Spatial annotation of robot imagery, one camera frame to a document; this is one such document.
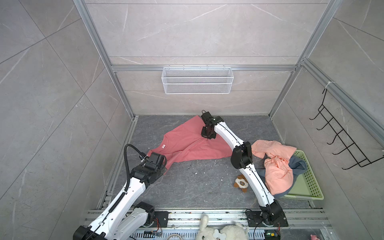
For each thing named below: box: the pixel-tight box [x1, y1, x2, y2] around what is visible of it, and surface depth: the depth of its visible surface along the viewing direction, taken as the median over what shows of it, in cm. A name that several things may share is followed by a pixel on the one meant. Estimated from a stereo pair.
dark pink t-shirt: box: [147, 115, 233, 173], surface depth 101 cm
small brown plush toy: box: [233, 174, 249, 193], surface depth 84 cm
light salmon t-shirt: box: [251, 140, 297, 196], surface depth 83 cm
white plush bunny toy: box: [195, 214, 248, 240], surface depth 64 cm
